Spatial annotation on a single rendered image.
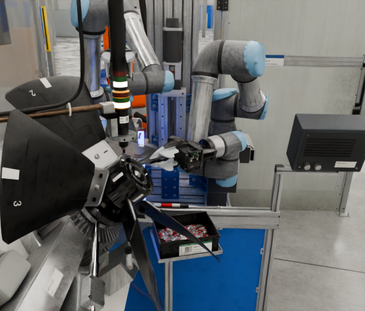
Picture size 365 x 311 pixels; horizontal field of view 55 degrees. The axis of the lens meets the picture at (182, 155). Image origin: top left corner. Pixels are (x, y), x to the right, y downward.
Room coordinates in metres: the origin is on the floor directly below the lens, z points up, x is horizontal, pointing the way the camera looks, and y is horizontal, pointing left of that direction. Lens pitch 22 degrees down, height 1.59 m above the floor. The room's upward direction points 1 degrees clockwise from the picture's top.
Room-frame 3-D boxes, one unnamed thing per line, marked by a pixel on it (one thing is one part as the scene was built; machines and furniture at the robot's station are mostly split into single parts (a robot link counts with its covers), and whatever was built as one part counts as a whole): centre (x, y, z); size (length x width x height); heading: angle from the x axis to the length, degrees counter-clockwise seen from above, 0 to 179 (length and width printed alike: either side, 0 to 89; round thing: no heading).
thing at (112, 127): (0.88, 0.17, 1.33); 0.09 x 0.07 x 0.10; 124
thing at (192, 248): (1.08, -0.01, 0.85); 0.22 x 0.17 x 0.07; 104
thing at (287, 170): (1.24, -0.48, 1.04); 0.24 x 0.03 x 0.03; 89
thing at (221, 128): (1.63, -0.19, 1.09); 0.15 x 0.15 x 0.10
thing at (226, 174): (1.15, -0.14, 1.08); 0.11 x 0.08 x 0.11; 71
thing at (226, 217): (1.24, 0.05, 0.82); 0.90 x 0.04 x 0.08; 89
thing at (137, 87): (1.17, 0.19, 1.37); 0.11 x 0.08 x 0.11; 118
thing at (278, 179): (1.24, -0.38, 0.96); 0.03 x 0.03 x 0.20; 89
